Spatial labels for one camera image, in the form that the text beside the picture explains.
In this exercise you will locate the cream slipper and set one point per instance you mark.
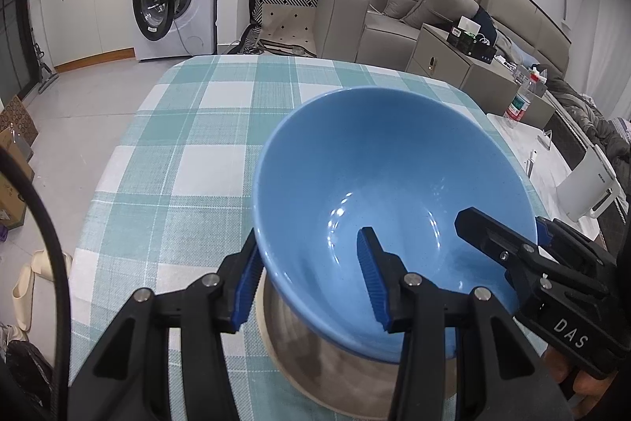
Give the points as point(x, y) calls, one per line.
point(23, 297)
point(42, 265)

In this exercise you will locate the yellow-brown cardboard box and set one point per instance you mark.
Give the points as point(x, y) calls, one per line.
point(12, 184)

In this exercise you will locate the grey sofa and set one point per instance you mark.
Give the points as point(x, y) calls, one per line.
point(384, 36)

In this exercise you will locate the teal checked tablecloth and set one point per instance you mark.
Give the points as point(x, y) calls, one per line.
point(197, 154)

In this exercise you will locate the grey floor mop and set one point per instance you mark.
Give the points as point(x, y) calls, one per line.
point(47, 75)

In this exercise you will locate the plastic water bottle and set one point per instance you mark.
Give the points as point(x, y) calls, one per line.
point(517, 108)

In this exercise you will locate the person's right hand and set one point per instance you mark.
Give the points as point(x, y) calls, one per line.
point(572, 381)

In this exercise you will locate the white electric kettle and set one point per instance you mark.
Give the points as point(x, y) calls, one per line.
point(586, 184)

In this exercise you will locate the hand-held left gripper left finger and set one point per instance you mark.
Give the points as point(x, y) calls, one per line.
point(246, 293)

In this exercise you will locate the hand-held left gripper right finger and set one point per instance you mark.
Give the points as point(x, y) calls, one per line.
point(369, 278)

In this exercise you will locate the metal phone stand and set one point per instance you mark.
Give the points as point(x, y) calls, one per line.
point(545, 140)

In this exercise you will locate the dark glass door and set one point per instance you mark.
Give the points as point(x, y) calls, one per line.
point(12, 46)

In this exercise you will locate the black plastic bag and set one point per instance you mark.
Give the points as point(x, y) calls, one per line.
point(24, 376)

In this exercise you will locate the dark blue bag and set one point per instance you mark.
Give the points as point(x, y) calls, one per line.
point(485, 21)

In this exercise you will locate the grey blanket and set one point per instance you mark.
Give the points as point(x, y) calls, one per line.
point(586, 115)

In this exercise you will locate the brown patterned bag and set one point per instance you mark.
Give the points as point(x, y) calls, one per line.
point(17, 122)

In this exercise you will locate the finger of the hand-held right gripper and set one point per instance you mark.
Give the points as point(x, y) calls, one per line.
point(488, 233)
point(567, 243)

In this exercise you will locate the black cardboard box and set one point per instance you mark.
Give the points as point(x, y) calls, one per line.
point(473, 46)

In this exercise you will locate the cream plate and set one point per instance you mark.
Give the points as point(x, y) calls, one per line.
point(320, 366)

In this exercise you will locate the small white box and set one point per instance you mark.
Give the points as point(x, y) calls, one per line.
point(469, 24)

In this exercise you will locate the white kitchen cabinet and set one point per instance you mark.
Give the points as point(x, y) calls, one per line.
point(84, 21)

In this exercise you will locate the grey side cabinet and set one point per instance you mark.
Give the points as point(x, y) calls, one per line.
point(443, 56)

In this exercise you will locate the blue bowl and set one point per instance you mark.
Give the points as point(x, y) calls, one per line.
point(369, 164)

